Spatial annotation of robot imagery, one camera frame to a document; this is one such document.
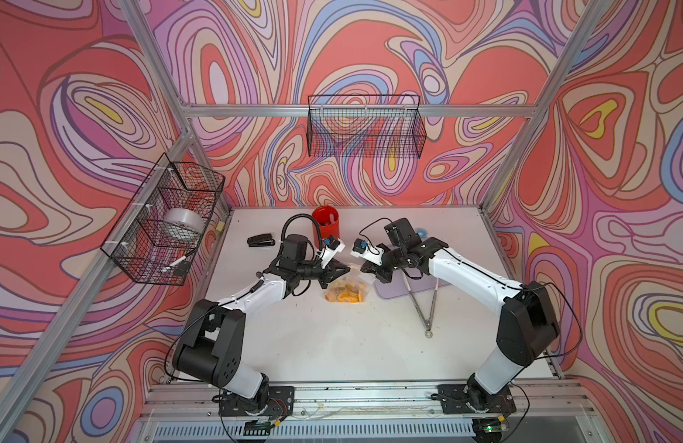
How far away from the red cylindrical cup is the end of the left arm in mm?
234

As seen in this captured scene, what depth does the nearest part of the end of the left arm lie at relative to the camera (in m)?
0.74

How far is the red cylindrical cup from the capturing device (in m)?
1.01
